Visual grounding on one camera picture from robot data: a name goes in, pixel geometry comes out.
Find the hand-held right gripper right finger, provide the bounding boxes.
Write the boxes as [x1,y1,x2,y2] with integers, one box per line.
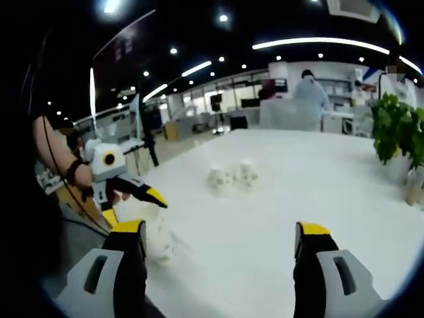
[293,221,388,318]

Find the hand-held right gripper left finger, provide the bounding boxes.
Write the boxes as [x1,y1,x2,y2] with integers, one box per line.
[54,219,148,318]

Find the white paper cup green print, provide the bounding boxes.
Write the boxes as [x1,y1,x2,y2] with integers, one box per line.
[115,193,178,268]
[207,164,233,196]

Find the person's left hand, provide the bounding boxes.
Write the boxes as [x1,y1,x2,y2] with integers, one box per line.
[74,164,97,203]

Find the white side table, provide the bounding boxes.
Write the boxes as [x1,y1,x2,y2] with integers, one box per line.
[122,138,146,176]

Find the brown cardboard box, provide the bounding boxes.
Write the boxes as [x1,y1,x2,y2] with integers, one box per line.
[58,185,110,233]

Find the black tripod stand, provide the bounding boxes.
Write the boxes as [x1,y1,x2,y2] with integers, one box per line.
[137,71,160,166]

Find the small brown cabinet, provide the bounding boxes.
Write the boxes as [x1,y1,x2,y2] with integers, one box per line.
[164,122,180,140]

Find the blue cabinet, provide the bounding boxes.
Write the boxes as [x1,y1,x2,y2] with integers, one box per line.
[145,109,163,129]

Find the person's black shirt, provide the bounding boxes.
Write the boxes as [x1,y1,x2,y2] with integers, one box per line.
[19,185,67,286]

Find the black box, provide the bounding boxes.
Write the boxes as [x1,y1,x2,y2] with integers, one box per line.
[230,116,248,131]

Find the clear bottle brown contents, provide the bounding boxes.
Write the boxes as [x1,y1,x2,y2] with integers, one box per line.
[403,168,424,207]

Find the dark hanging banner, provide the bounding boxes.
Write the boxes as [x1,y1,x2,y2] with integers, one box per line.
[92,9,156,83]

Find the frosted partition panel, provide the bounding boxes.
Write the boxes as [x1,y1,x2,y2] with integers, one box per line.
[260,99,322,132]

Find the green potted plant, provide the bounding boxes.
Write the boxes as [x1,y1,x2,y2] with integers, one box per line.
[370,92,424,186]

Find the curved ceiling light strip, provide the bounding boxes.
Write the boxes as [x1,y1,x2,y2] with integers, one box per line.
[251,36,423,76]

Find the ceiling air vent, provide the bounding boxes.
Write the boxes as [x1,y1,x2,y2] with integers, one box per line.
[326,0,380,24]

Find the black wrist strap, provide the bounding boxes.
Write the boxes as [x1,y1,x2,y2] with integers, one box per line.
[65,158,85,186]

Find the black cable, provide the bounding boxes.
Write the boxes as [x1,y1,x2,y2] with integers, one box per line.
[41,114,110,236]

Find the dark wall screen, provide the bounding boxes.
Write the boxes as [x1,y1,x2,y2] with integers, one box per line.
[264,78,288,93]

